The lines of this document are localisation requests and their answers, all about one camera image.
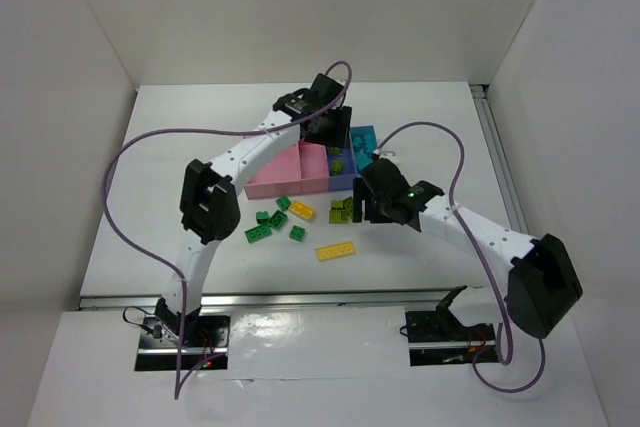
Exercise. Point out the yellow short lego brick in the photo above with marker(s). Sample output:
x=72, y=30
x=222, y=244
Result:
x=301, y=211

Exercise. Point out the aluminium right rail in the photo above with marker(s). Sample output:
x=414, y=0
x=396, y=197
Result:
x=498, y=157

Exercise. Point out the light blue bin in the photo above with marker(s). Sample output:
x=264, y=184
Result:
x=363, y=130

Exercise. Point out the dark green long lego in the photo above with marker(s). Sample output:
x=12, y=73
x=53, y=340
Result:
x=258, y=233

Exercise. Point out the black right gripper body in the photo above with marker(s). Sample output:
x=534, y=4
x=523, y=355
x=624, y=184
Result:
x=364, y=200

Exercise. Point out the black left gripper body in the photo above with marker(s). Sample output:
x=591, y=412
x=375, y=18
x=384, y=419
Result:
x=333, y=127

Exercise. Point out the dark green upturned lego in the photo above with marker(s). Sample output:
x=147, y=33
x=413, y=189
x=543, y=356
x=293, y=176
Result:
x=277, y=220

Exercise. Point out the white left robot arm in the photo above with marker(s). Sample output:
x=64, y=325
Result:
x=209, y=204

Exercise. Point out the dark green lego right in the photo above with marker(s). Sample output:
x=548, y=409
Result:
x=297, y=233

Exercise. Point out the lime stacked lego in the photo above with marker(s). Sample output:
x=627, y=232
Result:
x=338, y=213

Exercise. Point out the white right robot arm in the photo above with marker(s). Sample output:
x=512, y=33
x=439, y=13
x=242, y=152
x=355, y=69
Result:
x=535, y=284

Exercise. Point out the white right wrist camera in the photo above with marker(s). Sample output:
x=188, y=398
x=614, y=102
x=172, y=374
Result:
x=384, y=154

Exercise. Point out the aluminium rail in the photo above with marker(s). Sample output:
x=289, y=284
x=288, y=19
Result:
x=498, y=157
x=279, y=300

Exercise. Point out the small pink bin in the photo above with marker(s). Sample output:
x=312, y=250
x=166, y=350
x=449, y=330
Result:
x=313, y=168

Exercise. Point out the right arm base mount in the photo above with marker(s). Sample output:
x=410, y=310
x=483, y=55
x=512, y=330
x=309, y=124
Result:
x=436, y=338

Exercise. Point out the dark blue bin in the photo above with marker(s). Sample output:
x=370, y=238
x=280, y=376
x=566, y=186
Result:
x=345, y=181

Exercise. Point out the lime long lego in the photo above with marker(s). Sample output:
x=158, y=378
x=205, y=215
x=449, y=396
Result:
x=348, y=205

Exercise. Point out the large pink bin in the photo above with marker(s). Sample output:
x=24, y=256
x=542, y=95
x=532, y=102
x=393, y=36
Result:
x=280, y=177

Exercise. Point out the small dark green lego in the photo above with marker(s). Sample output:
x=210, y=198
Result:
x=262, y=217

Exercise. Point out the yellow long lego plate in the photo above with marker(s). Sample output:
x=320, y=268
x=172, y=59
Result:
x=335, y=251

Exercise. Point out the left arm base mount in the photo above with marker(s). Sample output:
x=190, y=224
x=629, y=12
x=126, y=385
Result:
x=206, y=346

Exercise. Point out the small cyan lego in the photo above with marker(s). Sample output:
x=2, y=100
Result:
x=369, y=144

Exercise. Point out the aluminium front rail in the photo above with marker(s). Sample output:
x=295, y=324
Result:
x=279, y=300

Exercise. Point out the dark green square lego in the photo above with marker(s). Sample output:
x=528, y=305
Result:
x=283, y=203

